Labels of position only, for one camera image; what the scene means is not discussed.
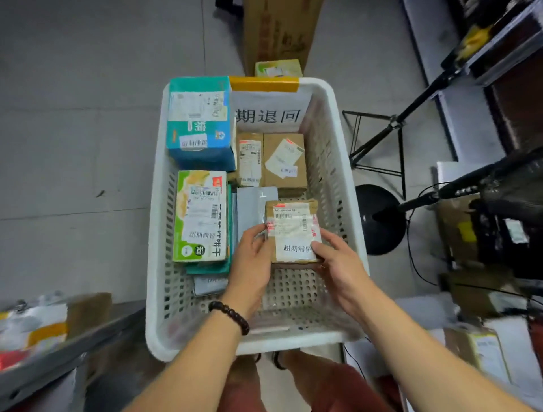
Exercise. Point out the person's black shoe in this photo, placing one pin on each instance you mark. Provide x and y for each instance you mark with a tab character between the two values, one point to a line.
279	361

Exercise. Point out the small yellowish box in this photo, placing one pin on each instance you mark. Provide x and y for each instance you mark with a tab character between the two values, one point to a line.
483	352

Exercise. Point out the brown box labelled 0227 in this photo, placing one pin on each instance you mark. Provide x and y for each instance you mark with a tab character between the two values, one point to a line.
292	182

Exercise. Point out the white paper sign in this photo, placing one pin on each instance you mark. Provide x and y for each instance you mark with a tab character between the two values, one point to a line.
271	102

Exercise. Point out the person's left hand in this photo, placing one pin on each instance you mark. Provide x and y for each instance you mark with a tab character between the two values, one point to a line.
250	271

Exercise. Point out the yellow tape piece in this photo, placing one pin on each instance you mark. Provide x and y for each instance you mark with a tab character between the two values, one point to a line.
263	84

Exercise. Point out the olive brown box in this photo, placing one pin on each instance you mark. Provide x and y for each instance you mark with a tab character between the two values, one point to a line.
456	229

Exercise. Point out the small green and white box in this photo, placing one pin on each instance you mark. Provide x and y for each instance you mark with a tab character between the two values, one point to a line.
278	68

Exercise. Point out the taped brown parcel long label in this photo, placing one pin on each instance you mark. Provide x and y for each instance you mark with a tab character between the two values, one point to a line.
250	161

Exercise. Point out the tall printed floor carton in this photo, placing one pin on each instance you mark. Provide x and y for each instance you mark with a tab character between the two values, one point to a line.
280	34

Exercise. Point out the person's right forearm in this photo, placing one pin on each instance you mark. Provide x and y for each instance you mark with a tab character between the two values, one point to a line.
424	361

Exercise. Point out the person's left forearm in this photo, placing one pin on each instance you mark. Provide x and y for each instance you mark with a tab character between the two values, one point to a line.
191	369

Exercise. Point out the black floor object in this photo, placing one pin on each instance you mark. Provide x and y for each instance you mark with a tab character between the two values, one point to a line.
229	6

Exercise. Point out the teal box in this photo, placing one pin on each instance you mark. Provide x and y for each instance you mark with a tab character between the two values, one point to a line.
212	267

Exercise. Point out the white storage rack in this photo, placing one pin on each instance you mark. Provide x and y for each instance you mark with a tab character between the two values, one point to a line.
466	127

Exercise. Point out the person's red trouser leg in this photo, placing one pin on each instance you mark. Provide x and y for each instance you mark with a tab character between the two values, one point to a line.
339	390
242	397

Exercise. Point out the black machine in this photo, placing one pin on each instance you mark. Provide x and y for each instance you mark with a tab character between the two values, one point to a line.
509	237

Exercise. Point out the red plastic tray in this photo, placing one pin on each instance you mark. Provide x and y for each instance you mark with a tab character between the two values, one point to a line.
10	360

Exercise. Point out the open brown cardboard box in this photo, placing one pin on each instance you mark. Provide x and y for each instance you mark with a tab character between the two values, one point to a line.
89	314

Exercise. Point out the person's right hand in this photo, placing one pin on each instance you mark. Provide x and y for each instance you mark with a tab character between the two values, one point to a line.
348	280

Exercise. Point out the black standing fan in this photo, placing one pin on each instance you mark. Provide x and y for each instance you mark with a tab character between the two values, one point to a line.
379	229

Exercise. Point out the grey white box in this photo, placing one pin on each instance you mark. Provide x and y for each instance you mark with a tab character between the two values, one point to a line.
250	208

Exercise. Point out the blue cardboard box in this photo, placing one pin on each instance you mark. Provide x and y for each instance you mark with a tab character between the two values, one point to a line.
199	157

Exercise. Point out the white flat board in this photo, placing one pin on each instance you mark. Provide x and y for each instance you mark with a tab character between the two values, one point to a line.
369	356

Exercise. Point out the white plastic basket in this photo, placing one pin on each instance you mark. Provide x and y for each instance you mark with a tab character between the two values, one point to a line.
335	170

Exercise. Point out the grey metal rack frame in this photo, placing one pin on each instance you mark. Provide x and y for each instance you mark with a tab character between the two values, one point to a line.
85	339

